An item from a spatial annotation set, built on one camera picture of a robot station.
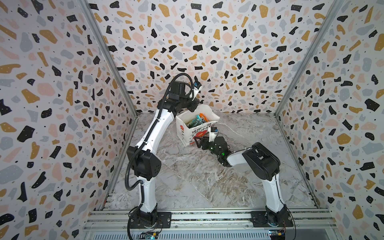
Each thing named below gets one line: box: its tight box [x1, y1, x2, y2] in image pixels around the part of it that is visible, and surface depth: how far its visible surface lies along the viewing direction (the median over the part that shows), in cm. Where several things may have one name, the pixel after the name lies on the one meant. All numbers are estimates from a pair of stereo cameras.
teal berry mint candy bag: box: [186, 115, 203, 129], surface depth 99 cm
